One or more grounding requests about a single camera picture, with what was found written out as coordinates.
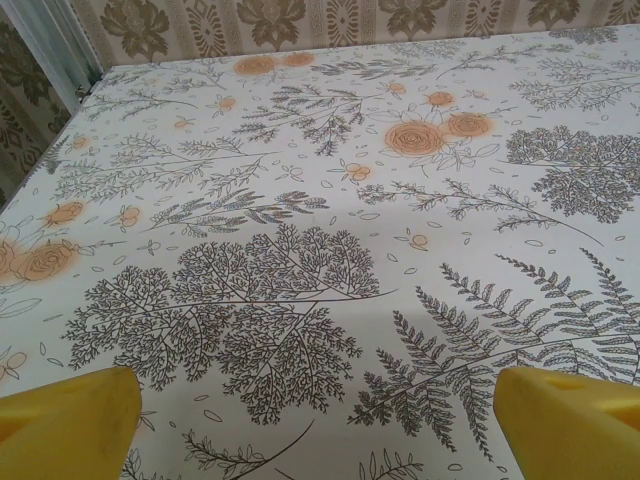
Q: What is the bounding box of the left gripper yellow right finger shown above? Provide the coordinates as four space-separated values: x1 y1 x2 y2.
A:
493 367 640 480

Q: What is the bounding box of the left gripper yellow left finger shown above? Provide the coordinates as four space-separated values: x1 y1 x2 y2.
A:
0 368 143 480

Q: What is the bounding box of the floral patterned table cover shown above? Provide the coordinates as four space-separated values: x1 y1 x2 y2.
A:
0 23 640 480

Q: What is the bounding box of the aluminium frame post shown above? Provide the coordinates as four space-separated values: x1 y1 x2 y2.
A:
0 0 105 107

